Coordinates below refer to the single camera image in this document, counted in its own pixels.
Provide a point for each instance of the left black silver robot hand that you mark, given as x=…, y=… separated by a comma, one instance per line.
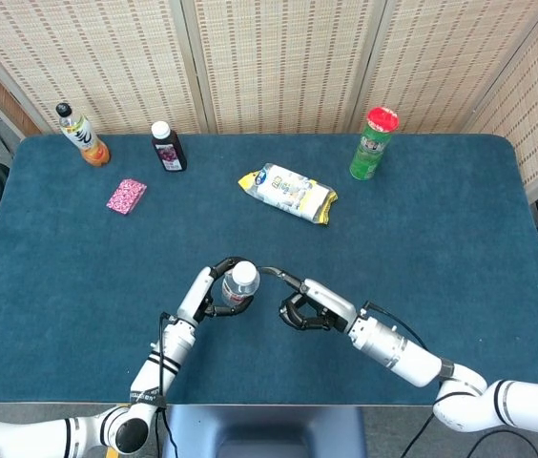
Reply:
x=195, y=293

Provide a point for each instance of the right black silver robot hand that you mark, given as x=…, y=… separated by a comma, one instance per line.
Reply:
x=328, y=298

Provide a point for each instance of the clear plastic water bottle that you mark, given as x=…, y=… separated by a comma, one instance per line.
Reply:
x=235, y=293

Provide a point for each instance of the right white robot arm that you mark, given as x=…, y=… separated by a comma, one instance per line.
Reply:
x=402, y=355

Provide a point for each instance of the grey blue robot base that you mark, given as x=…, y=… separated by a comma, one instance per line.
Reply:
x=264, y=429

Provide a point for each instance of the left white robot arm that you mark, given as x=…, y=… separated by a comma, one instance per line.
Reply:
x=173, y=343

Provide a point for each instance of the dark grape juice bottle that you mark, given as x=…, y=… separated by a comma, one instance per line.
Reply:
x=170, y=152

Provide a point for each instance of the orange juice bottle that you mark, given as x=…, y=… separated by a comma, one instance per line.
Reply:
x=85, y=138

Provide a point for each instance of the blue felt table mat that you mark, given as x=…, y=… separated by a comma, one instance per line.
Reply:
x=83, y=276

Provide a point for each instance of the yellow white snack package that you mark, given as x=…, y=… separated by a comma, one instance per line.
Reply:
x=288, y=191

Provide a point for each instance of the pink patterned tissue pack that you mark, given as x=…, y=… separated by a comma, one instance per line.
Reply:
x=126, y=196

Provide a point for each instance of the green chip can red lid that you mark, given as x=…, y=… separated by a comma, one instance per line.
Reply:
x=369, y=152

